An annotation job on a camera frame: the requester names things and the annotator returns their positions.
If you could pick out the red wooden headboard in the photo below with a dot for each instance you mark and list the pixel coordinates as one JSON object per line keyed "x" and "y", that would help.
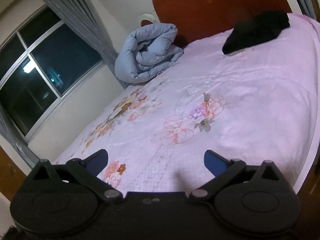
{"x": 197, "y": 19}

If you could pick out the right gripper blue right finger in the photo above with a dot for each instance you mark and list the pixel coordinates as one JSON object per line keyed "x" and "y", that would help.
{"x": 225, "y": 173}

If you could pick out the grey left curtain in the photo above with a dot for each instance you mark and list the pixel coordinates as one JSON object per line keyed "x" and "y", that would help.
{"x": 11, "y": 134}

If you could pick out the brown wooden door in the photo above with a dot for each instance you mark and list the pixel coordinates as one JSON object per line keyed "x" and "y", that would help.
{"x": 12, "y": 176}

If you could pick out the black pillow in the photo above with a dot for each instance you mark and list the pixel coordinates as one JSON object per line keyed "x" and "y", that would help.
{"x": 261, "y": 29}

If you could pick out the grey curtain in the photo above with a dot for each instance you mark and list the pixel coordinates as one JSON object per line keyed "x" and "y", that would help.
{"x": 11, "y": 134}
{"x": 82, "y": 18}

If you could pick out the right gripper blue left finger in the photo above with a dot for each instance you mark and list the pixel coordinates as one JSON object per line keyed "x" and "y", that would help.
{"x": 86, "y": 171}

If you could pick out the grey right curtain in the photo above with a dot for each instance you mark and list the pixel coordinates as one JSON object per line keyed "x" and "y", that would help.
{"x": 82, "y": 18}

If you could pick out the light blue rolled duvet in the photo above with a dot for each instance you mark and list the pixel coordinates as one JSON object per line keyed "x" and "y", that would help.
{"x": 146, "y": 52}

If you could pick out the sliding glass window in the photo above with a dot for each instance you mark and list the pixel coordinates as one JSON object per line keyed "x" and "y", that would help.
{"x": 41, "y": 63}

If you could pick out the pink floral bed sheet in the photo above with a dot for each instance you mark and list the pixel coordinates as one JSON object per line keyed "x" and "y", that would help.
{"x": 261, "y": 103}

